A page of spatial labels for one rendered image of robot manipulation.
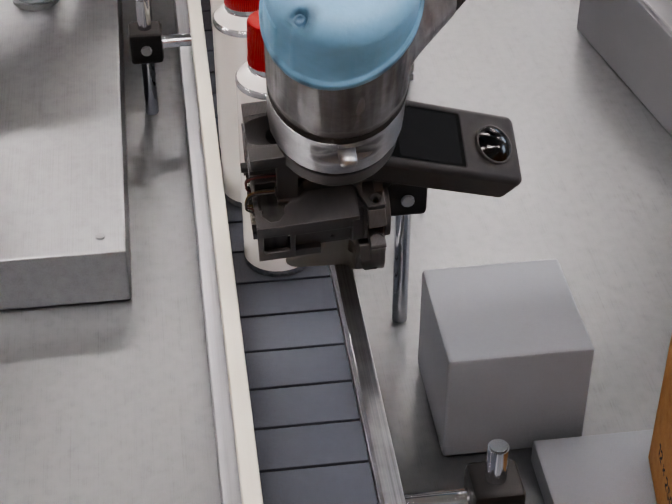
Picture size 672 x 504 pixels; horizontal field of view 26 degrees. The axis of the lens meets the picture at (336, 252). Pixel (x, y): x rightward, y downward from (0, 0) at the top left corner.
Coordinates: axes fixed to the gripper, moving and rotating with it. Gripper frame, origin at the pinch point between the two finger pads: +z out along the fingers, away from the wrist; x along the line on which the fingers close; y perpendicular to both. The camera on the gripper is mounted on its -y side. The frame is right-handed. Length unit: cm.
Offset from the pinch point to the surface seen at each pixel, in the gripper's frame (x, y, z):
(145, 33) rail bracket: -31.2, 13.4, 22.0
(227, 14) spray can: -19.6, 6.6, 0.8
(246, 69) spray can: -12.7, 5.9, -3.3
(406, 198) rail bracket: -4.0, -4.1, 2.6
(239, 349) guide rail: 5.9, 9.1, 0.9
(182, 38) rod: -31.0, 10.3, 23.4
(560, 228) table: -6.6, -18.9, 20.3
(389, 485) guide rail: 19.1, 1.9, -11.9
